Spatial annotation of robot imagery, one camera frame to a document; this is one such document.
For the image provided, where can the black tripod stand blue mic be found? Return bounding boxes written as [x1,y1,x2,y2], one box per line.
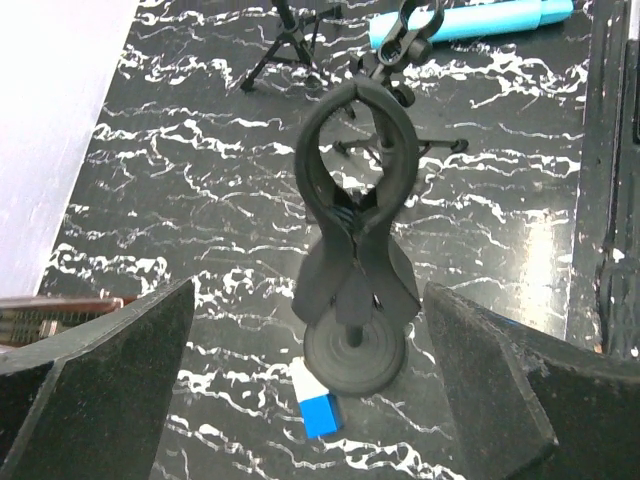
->
[333,1,444,165]

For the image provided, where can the blue microphone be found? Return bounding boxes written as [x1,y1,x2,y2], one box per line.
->
[368,0,574,49]

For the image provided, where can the black shock mount tripod stand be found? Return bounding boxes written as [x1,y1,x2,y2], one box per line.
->
[240,0,343,92]

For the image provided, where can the black round base mic stand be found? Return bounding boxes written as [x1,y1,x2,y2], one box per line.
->
[292,78,420,397]

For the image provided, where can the blue white toy block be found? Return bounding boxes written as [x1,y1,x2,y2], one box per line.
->
[289,357,343,439]

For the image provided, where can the brown metronome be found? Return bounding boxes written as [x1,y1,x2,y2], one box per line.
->
[1,296,138,354]

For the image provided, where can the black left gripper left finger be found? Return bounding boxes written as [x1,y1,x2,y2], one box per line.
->
[1,280,194,479]

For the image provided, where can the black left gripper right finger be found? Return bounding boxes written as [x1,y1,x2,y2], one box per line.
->
[423,282,639,479]

